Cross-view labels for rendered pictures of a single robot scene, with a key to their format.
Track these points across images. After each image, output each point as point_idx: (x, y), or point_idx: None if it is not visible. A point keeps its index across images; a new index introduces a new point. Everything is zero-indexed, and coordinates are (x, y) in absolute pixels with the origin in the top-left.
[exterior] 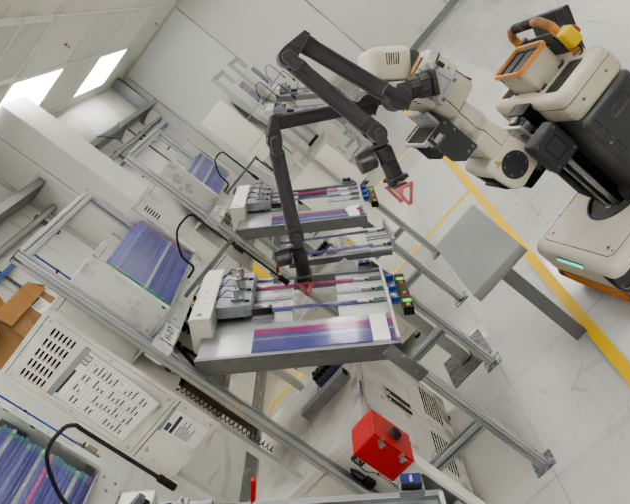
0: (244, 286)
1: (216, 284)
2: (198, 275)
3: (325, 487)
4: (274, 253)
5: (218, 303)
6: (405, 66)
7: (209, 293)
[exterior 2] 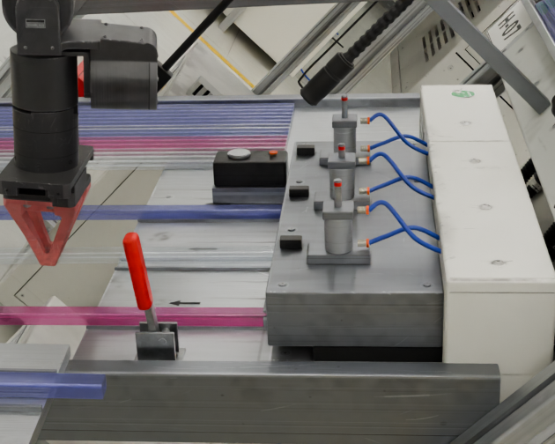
0: (319, 196)
1: (451, 192)
2: None
3: None
4: (157, 42)
5: (418, 154)
6: None
7: (464, 156)
